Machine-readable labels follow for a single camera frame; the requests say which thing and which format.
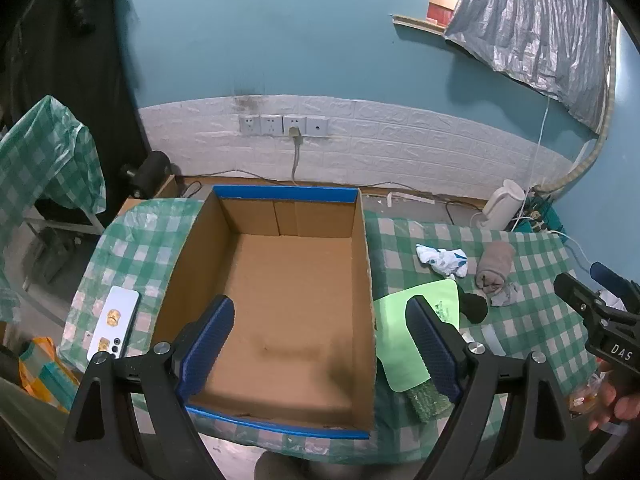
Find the blue-rimmed cardboard box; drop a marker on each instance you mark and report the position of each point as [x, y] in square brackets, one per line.
[300, 285]

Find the black sock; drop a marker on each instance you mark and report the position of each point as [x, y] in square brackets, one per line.
[475, 307]

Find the silver tarp curtain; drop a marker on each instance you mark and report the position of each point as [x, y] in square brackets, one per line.
[535, 25]

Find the black hanging coat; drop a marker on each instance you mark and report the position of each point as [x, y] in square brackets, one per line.
[90, 60]

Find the white round-hole wall plate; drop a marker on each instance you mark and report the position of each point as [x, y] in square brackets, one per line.
[317, 126]

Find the white smartphone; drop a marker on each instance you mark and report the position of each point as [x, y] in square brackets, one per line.
[117, 305]

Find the green bubble wrap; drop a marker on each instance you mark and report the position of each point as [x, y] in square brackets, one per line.
[425, 407]

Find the beige wrapped pipe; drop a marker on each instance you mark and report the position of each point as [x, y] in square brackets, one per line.
[597, 145]

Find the person's right hand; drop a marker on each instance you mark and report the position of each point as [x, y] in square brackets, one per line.
[617, 402]

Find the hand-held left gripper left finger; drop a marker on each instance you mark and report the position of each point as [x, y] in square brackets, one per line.
[210, 345]

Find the teal plastic basket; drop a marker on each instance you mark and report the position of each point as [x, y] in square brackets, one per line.
[550, 217]

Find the grey-brown cloth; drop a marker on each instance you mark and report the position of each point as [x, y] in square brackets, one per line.
[495, 265]

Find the wooden window ledge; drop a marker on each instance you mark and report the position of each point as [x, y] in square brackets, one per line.
[417, 24]

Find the black dumbbell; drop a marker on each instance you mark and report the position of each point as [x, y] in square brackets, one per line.
[150, 172]

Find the white blue cloth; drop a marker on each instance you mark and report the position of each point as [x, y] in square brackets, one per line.
[440, 260]

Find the metal chair frame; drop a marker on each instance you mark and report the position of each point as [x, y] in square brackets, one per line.
[65, 220]

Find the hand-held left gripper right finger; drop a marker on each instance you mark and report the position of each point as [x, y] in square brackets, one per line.
[430, 345]

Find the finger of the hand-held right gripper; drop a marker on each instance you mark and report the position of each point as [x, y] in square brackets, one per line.
[575, 290]
[612, 277]

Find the green checkered tablecloth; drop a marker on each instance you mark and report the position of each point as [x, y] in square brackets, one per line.
[525, 320]

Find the small grey sock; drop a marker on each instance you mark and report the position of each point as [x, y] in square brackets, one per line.
[505, 295]

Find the power strip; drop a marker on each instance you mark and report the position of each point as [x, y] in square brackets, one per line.
[537, 217]

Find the white electric kettle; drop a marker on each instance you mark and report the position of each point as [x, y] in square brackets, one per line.
[500, 205]

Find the orange tissue packet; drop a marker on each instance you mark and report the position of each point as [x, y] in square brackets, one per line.
[42, 370]

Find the light green soft pad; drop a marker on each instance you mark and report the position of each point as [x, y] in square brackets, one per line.
[395, 335]

